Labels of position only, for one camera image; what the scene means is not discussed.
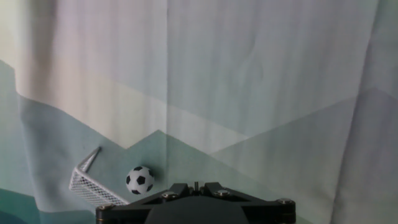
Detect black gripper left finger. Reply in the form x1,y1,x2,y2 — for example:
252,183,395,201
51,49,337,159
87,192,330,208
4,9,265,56
95,182,197,224

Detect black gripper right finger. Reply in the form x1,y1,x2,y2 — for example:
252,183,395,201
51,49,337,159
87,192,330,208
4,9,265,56
196,182,297,224

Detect small black white soccer ball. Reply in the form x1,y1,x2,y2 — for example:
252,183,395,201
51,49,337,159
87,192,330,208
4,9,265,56
125,166,155,195

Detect white mesh toy goal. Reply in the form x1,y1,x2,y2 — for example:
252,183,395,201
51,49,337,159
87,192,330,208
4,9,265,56
68,146,130,208

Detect blue green patchwork cloth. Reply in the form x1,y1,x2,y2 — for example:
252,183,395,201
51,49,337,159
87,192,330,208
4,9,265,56
0,0,398,224

